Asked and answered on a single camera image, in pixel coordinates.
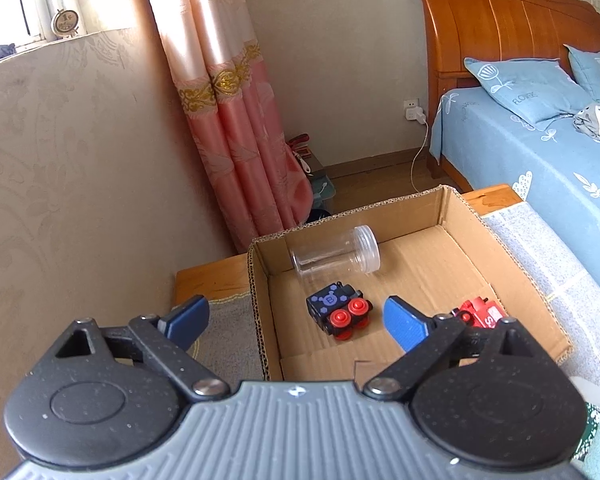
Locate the black toy train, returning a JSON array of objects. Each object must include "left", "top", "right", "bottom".
[{"left": 306, "top": 282, "right": 376, "bottom": 342}]

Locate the wooden headboard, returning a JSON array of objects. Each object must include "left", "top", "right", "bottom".
[{"left": 406, "top": 0, "right": 600, "bottom": 196}]

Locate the white charger with cable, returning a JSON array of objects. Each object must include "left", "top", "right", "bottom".
[{"left": 410, "top": 106, "right": 431, "bottom": 196}]

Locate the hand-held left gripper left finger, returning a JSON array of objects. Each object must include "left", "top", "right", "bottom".
[{"left": 30, "top": 295, "right": 231, "bottom": 403}]

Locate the small round clock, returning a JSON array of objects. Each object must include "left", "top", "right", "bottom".
[{"left": 50, "top": 8, "right": 81, "bottom": 40}]

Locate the grey checked blanket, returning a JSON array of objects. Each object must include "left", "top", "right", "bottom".
[{"left": 195, "top": 200, "right": 600, "bottom": 411}]

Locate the pink curtain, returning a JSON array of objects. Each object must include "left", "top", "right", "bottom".
[{"left": 137, "top": 0, "right": 315, "bottom": 255}]

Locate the pile of small boxes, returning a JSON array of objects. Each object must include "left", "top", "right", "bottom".
[{"left": 292, "top": 145, "right": 337, "bottom": 222}]

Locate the cardboard box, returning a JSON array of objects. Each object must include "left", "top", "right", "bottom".
[{"left": 248, "top": 185, "right": 575, "bottom": 383}]

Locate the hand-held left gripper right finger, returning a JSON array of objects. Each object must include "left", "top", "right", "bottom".
[{"left": 362, "top": 296, "right": 556, "bottom": 403}]

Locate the crumpled grey cloth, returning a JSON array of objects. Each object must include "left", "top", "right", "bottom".
[{"left": 572, "top": 101, "right": 600, "bottom": 143}]

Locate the white green lidded container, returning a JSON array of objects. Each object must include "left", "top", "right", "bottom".
[{"left": 571, "top": 400, "right": 600, "bottom": 466}]

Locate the blue printed pillow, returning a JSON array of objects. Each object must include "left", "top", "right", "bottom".
[
  {"left": 464, "top": 56, "right": 600, "bottom": 126},
  {"left": 565, "top": 44, "right": 600, "bottom": 106}
]

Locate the blue bed sheet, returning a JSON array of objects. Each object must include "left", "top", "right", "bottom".
[{"left": 428, "top": 85, "right": 600, "bottom": 376}]

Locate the red toy train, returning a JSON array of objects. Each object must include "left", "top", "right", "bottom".
[{"left": 447, "top": 297, "right": 506, "bottom": 331}]

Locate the clear plastic jar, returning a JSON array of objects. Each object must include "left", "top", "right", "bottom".
[{"left": 289, "top": 225, "right": 381, "bottom": 278}]

